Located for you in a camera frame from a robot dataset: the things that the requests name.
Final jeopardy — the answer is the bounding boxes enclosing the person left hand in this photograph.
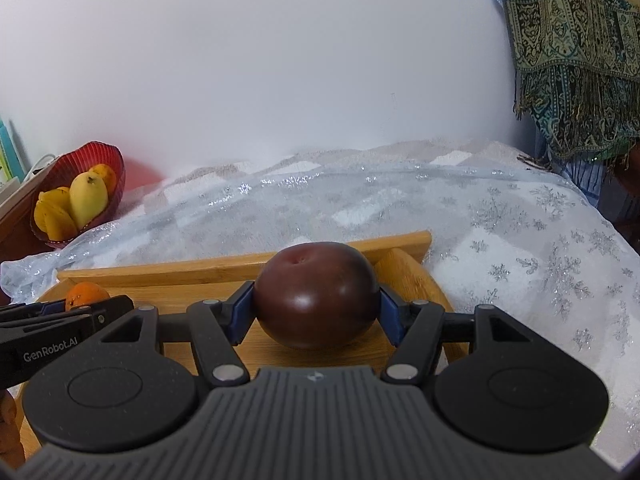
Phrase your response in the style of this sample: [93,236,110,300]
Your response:
[0,390,25,469]

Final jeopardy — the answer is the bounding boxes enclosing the yellow mango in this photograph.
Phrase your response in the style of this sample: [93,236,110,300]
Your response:
[70,171,108,230]

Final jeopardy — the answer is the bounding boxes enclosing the bamboo serving tray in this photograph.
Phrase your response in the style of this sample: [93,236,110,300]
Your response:
[8,230,471,466]

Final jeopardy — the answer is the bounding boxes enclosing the white rectangular tray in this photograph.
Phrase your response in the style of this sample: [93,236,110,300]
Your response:
[0,177,29,205]

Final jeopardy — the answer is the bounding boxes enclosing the white snowflake tablecloth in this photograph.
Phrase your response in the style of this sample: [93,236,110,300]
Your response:
[1,142,639,466]

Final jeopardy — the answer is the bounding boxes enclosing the dark purple plum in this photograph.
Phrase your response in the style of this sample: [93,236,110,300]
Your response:
[254,242,380,350]

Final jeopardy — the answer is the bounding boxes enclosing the orange mandarin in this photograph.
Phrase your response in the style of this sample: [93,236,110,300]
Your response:
[65,282,111,311]

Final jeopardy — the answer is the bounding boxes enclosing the red fruit bowl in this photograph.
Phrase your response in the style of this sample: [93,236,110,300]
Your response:
[30,141,126,248]

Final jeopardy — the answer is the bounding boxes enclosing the green patterned fringed shawl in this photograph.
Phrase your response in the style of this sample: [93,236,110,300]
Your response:
[502,0,639,162]

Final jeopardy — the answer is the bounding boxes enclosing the yellow starfruit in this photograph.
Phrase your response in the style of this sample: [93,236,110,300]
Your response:
[34,188,78,242]

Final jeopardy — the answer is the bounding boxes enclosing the wooden cabinet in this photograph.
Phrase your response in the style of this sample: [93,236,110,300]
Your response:
[1,154,56,261]

